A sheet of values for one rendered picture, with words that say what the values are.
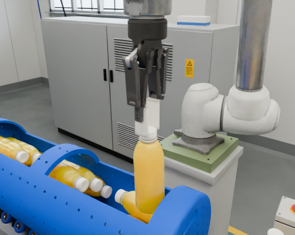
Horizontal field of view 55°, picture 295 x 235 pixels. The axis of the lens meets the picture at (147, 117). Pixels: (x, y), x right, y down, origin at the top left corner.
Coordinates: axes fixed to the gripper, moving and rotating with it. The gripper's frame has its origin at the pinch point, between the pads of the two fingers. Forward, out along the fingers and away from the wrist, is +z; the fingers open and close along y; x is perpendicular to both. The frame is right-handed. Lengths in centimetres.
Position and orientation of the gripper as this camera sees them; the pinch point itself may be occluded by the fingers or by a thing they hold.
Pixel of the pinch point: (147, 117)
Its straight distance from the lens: 60.8
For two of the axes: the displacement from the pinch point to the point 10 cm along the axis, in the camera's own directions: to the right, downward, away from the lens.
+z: 0.0, 9.2, 3.9
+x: 8.3, 2.2, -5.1
